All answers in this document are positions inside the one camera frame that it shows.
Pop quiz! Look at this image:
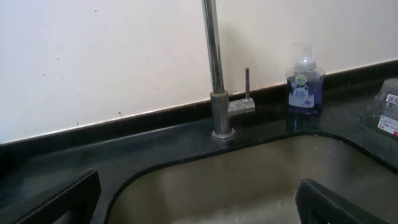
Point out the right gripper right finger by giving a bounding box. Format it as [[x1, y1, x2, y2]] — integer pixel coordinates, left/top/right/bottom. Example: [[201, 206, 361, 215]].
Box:
[[295, 178, 389, 224]]

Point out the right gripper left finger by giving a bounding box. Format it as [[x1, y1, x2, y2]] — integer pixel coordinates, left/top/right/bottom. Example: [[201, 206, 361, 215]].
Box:
[[0, 169, 102, 224]]

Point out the steel sink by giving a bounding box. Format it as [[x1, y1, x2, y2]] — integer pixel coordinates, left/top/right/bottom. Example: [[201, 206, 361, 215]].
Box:
[[107, 133, 398, 224]]

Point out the blue soap bottle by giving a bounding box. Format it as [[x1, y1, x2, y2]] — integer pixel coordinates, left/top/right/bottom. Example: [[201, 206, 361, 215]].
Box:
[[285, 45, 326, 114]]

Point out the clear container with label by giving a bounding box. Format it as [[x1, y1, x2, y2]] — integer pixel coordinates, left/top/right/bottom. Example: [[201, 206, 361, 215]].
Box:
[[359, 77, 398, 138]]

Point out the steel tap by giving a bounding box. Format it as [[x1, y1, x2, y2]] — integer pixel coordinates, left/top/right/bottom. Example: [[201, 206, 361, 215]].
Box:
[[201, 0, 256, 141]]

